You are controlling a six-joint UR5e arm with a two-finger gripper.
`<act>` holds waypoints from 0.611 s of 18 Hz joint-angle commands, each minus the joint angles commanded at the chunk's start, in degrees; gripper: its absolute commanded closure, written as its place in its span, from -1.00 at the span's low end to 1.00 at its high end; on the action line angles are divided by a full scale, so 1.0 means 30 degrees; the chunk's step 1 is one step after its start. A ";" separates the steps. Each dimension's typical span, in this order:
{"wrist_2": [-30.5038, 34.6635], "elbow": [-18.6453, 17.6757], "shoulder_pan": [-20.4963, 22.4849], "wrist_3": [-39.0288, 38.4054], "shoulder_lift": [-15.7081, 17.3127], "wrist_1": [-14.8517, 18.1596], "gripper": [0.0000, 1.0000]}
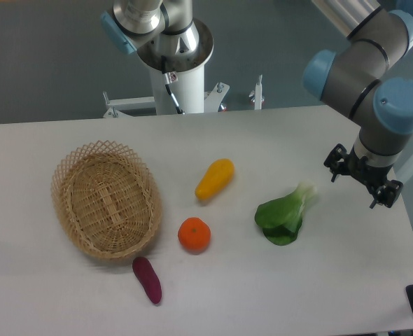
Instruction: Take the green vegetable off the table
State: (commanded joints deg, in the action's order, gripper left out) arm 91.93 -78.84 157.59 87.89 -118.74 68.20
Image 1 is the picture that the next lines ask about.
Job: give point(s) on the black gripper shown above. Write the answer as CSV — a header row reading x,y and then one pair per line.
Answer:
x,y
384,192

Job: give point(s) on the green bok choy vegetable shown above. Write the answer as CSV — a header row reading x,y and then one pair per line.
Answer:
x,y
280,219

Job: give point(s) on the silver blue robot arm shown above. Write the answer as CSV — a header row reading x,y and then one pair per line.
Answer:
x,y
350,83

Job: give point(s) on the yellow papaya fruit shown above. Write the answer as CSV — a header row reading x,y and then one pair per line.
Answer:
x,y
218,175

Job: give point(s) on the orange tangerine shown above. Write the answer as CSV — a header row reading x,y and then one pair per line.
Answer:
x,y
194,234

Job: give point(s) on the purple sweet potato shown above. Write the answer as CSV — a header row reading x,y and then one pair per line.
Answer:
x,y
148,278

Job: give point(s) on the woven wicker basket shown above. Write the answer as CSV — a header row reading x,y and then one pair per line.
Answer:
x,y
106,200

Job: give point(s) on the white base frame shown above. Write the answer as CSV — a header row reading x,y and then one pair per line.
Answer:
x,y
174,93

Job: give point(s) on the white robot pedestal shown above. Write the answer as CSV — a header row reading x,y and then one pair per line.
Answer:
x,y
176,67

